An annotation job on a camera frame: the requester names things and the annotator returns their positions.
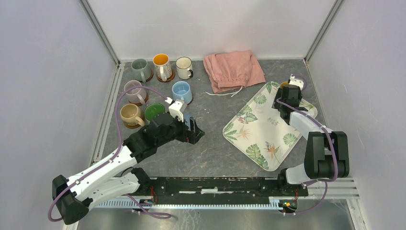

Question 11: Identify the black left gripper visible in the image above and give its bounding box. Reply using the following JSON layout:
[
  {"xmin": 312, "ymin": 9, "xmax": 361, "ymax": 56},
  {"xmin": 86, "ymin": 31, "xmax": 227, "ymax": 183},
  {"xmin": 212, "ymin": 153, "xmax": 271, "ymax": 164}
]
[{"xmin": 157, "ymin": 112, "xmax": 205, "ymax": 147}]

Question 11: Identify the floral leaf print tray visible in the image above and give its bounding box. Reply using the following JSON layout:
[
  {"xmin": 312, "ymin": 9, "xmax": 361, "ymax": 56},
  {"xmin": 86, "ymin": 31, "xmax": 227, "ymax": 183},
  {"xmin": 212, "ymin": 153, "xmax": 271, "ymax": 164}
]
[{"xmin": 223, "ymin": 81, "xmax": 302, "ymax": 172}]

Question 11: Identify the light blue ceramic mug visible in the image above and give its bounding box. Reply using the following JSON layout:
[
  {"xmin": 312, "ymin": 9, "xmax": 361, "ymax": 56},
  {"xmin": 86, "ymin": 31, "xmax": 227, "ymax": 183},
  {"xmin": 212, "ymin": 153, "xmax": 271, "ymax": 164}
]
[{"xmin": 171, "ymin": 81, "xmax": 193, "ymax": 104}]

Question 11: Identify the floral mug green inside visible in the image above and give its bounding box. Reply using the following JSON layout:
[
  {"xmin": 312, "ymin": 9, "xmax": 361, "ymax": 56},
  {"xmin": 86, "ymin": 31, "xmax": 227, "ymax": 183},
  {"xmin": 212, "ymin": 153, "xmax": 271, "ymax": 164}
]
[{"xmin": 144, "ymin": 103, "xmax": 166, "ymax": 121}]

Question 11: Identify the brown wooden coaster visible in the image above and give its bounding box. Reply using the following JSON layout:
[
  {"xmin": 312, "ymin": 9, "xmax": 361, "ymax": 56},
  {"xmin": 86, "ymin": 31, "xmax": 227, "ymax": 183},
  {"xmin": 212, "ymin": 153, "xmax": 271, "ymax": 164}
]
[
  {"xmin": 156, "ymin": 71, "xmax": 176, "ymax": 83},
  {"xmin": 128, "ymin": 97, "xmax": 149, "ymax": 106},
  {"xmin": 135, "ymin": 68, "xmax": 154, "ymax": 82},
  {"xmin": 123, "ymin": 122, "xmax": 141, "ymax": 129}
]

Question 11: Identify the beige ceramic mug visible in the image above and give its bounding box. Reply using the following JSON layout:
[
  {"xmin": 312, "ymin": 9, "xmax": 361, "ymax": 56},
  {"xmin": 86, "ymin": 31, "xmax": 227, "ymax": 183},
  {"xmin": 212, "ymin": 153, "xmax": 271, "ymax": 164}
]
[{"xmin": 120, "ymin": 103, "xmax": 145, "ymax": 127}]

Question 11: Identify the lilac ceramic mug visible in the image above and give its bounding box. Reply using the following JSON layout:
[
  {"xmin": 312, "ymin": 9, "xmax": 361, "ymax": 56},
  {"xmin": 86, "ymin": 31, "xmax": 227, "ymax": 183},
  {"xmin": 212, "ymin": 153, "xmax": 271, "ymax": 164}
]
[{"xmin": 124, "ymin": 80, "xmax": 148, "ymax": 104}]

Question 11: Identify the white mug black rim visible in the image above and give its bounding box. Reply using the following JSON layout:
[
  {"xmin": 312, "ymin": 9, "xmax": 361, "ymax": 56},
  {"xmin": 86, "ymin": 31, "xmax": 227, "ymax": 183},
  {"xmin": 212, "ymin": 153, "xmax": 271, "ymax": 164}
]
[{"xmin": 176, "ymin": 57, "xmax": 194, "ymax": 80}]

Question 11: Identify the white mug orange inside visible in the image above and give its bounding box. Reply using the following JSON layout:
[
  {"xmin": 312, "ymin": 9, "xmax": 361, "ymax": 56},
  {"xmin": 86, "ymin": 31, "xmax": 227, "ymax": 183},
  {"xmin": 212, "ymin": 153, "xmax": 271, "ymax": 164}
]
[{"xmin": 153, "ymin": 54, "xmax": 173, "ymax": 81}]

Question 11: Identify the grey green ceramic mug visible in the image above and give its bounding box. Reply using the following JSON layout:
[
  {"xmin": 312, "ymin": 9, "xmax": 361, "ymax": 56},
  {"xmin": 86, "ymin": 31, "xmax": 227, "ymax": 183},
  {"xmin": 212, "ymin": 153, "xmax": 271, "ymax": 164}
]
[{"xmin": 131, "ymin": 58, "xmax": 153, "ymax": 82}]

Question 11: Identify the blue butterfly mug orange inside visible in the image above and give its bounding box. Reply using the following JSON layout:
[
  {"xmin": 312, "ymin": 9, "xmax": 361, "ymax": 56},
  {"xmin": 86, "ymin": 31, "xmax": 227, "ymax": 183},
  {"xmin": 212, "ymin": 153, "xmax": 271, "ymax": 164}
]
[{"xmin": 280, "ymin": 81, "xmax": 289, "ymax": 88}]

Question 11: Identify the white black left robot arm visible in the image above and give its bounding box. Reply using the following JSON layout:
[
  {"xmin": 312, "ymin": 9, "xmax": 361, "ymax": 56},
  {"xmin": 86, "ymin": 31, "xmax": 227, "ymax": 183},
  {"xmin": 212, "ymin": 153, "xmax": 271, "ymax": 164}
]
[{"xmin": 48, "ymin": 113, "xmax": 205, "ymax": 225}]

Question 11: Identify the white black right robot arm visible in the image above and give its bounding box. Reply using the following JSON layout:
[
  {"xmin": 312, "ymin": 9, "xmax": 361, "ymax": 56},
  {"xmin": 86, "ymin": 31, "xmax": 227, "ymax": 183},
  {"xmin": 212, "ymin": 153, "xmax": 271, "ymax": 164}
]
[{"xmin": 272, "ymin": 84, "xmax": 350, "ymax": 196}]

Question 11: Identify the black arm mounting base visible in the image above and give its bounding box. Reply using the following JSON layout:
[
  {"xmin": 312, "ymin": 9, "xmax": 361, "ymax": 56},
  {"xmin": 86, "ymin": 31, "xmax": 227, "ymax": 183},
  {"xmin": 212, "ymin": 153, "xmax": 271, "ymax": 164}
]
[{"xmin": 130, "ymin": 168, "xmax": 309, "ymax": 206}]

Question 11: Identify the light blue round coaster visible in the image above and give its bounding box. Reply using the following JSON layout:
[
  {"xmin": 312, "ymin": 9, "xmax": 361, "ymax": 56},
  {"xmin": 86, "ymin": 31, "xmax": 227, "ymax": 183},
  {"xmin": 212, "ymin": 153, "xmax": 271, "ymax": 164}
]
[{"xmin": 183, "ymin": 114, "xmax": 192, "ymax": 122}]

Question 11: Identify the pink folded cloth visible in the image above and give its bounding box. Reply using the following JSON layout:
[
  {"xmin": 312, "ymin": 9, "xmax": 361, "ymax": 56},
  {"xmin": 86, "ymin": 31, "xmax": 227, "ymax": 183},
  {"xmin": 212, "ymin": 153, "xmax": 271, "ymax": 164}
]
[{"xmin": 203, "ymin": 50, "xmax": 265, "ymax": 94}]

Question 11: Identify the white drawstring cord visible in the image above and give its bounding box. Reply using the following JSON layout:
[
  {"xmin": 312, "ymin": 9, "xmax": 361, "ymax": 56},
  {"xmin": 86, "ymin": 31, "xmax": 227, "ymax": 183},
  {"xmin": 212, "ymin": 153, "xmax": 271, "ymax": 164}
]
[{"xmin": 205, "ymin": 85, "xmax": 244, "ymax": 98}]

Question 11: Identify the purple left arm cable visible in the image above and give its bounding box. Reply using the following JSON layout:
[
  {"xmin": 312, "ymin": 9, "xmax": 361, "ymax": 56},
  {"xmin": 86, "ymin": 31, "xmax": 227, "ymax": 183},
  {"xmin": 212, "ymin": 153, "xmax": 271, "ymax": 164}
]
[{"xmin": 47, "ymin": 85, "xmax": 173, "ymax": 222}]

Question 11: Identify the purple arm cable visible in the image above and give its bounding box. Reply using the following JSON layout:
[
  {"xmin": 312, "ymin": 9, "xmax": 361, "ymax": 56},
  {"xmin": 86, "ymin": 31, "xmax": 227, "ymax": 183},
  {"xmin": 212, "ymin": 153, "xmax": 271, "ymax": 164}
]
[
  {"xmin": 47, "ymin": 85, "xmax": 173, "ymax": 222},
  {"xmin": 275, "ymin": 74, "xmax": 339, "ymax": 217}
]

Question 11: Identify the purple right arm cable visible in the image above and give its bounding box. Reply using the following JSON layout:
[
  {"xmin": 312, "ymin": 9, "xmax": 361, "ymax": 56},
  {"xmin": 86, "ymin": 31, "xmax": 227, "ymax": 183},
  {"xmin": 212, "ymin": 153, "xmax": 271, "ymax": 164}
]
[{"xmin": 275, "ymin": 74, "xmax": 339, "ymax": 217}]

